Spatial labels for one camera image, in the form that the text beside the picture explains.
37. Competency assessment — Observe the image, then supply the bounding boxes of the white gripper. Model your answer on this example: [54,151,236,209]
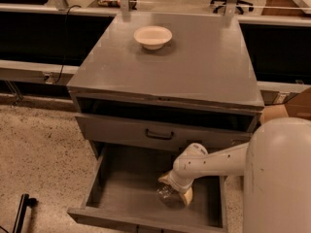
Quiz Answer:
[158,171,193,207]

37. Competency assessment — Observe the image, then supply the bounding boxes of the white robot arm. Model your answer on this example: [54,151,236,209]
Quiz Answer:
[158,117,311,233]

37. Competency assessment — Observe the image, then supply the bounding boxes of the grey metal rail frame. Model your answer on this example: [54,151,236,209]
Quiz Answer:
[1,0,310,109]

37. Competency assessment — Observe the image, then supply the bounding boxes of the grey top drawer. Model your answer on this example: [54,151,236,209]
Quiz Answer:
[76,114,251,150]

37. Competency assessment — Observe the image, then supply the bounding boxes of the cardboard box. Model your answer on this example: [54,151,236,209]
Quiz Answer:
[260,87,311,124]

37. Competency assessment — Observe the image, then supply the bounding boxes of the grey drawer cabinet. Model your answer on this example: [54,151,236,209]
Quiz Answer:
[68,13,263,173]

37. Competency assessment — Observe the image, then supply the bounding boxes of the clear plastic water bottle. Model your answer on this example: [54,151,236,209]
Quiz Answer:
[156,183,181,208]

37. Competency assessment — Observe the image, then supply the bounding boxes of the wooden table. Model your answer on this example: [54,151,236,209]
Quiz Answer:
[261,0,310,17]

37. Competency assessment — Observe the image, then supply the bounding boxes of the black drawer handle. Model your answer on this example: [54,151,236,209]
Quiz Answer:
[145,129,174,141]

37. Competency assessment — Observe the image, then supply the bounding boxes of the black office chair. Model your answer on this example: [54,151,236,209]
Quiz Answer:
[210,0,254,15]

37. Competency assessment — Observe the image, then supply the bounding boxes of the white paper bowl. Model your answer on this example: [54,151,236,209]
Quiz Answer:
[134,26,172,50]

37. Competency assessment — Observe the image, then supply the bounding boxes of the black cable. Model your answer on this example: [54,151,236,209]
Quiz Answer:
[52,5,83,85]

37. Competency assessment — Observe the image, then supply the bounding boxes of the black bar on floor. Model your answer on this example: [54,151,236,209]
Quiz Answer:
[13,193,37,233]

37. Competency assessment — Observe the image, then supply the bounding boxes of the grey open middle drawer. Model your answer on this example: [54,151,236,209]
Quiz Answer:
[68,146,227,233]

